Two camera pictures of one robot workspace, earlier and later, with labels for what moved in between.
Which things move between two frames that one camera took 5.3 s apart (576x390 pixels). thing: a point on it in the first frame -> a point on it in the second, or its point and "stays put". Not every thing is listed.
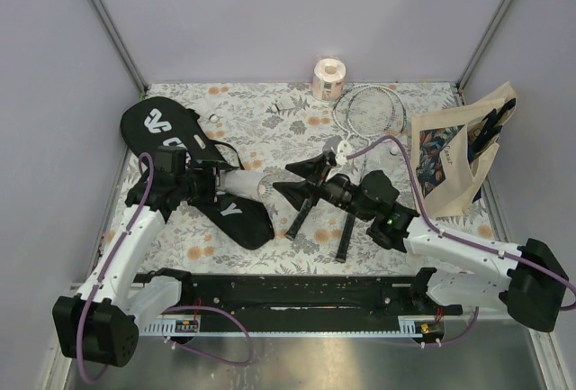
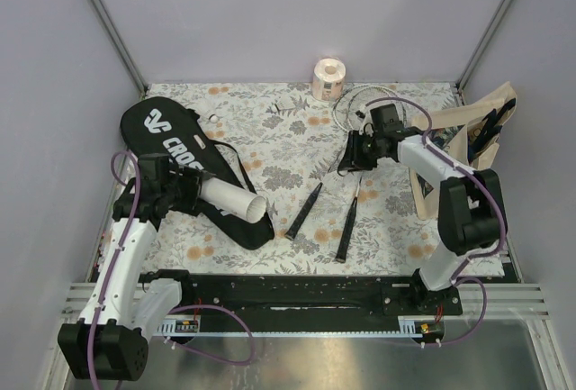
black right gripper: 312,168 -> 353,158
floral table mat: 332,164 stays put
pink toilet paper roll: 328,77 stays put
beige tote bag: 450,146 stays put
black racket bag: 150,122 stays put
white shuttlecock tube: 254,184 -> 232,200
